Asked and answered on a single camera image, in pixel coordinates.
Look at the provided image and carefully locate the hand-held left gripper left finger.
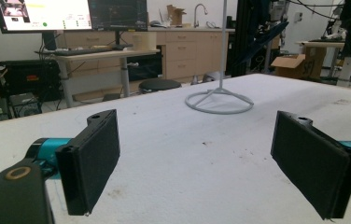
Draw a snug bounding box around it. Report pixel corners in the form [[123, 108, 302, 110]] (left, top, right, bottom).
[[25, 108, 121, 217]]

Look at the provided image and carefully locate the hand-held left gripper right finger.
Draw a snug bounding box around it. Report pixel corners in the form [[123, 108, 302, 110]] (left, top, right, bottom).
[[270, 110, 351, 220]]

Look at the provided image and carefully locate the open cardboard box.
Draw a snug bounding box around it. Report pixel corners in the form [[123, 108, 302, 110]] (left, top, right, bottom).
[[270, 46, 328, 80]]

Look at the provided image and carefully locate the black round stool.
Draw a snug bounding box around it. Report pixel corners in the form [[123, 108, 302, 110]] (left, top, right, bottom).
[[137, 77, 183, 94]]

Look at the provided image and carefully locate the black equipment case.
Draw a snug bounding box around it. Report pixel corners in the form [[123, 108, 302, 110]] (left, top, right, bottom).
[[0, 58, 62, 95]]

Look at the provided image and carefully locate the wooden standing desk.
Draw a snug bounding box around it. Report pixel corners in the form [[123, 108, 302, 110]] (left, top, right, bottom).
[[34, 47, 161, 109]]

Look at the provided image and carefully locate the black keyboard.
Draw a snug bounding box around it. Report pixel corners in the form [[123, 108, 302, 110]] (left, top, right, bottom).
[[49, 46, 115, 57]]

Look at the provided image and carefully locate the wooden workbench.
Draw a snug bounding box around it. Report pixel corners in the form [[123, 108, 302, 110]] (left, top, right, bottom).
[[295, 38, 351, 88]]

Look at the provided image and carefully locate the wooden cabinet counter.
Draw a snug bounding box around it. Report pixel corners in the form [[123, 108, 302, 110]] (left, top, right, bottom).
[[61, 27, 236, 84]]

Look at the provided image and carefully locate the dark computer monitor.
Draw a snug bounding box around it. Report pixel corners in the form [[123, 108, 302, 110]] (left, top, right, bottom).
[[87, 0, 149, 33]]

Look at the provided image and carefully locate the bright computer monitor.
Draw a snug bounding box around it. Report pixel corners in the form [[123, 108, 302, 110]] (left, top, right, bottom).
[[0, 0, 93, 35]]

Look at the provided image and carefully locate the small cardboard box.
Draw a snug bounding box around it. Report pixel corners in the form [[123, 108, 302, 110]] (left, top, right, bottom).
[[165, 4, 188, 27]]

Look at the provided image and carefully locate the metal faucet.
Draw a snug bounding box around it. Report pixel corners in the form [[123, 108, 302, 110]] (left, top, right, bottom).
[[193, 3, 209, 29]]

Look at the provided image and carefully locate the white wire display rack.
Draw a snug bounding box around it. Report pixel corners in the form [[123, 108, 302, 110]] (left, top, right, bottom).
[[184, 0, 255, 116]]

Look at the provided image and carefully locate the black metal frame strut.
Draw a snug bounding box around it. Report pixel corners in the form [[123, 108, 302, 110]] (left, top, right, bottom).
[[230, 0, 289, 78]]

